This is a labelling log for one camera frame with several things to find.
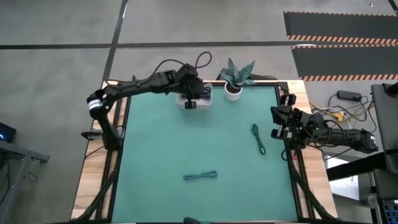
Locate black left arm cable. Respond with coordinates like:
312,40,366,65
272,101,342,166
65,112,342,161
152,51,213,77

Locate wooden table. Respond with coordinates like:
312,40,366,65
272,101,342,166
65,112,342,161
70,80,339,220

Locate green braided cable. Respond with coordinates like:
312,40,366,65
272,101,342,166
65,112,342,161
250,123,267,156

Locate white floor cable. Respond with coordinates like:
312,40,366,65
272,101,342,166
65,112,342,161
312,107,354,131

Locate white rectangular box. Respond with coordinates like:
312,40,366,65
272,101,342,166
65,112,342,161
175,82,214,111

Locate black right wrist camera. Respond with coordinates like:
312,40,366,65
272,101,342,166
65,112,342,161
294,110,310,125

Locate black metal beam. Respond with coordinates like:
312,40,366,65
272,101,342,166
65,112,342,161
326,151,388,182

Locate green plant in white pot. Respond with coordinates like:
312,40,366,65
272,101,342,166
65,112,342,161
219,57,256,102

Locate black monitor with blue light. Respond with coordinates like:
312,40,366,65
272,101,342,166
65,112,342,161
0,122,17,144

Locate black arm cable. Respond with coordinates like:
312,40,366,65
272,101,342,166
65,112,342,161
298,119,354,147
152,51,213,77

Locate black desk cable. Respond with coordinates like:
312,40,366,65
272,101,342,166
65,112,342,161
24,160,39,184

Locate black hazard-striped floor mat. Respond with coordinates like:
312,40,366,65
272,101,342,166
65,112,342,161
291,44,398,82
283,11,398,45

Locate black side bracket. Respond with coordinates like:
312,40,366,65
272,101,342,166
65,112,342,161
81,130,104,141

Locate black floor cable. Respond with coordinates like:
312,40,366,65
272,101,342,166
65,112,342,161
323,93,378,141

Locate black power brick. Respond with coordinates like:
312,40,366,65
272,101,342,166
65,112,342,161
337,90,363,101

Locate grey metal desk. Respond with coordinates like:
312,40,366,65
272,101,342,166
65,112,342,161
0,139,50,215

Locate yellow floor cable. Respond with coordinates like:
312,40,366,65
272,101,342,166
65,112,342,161
309,101,376,124

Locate blue white braided cable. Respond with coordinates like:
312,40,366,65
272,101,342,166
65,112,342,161
182,170,218,182

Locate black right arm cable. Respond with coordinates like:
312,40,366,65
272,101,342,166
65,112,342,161
298,119,354,147

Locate white floor sheet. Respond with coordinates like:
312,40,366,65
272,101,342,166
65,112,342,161
326,157,361,200

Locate teal table mat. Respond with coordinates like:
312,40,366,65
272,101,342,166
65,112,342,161
111,84,302,223

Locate keyboard with coloured keys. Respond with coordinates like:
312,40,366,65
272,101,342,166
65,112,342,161
381,200,398,224

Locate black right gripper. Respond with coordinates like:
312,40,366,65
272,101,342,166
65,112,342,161
269,94,297,140

